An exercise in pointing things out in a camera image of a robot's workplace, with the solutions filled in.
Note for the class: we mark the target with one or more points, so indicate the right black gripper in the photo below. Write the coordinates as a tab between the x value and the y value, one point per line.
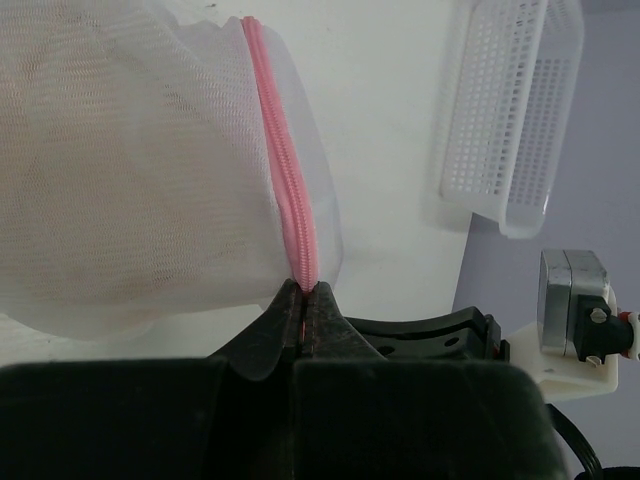
467	334

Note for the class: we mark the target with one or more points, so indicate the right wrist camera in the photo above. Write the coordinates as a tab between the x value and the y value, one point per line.
572	350

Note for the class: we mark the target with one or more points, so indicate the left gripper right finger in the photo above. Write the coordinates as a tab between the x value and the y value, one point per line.
326	334

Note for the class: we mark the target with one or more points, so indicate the white plastic basket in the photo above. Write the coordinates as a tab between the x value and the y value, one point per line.
514	93

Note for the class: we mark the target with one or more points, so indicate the white mesh laundry bag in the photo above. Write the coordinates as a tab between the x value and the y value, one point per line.
152	169

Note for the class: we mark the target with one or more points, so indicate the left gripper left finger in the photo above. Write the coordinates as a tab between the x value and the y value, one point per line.
270	340

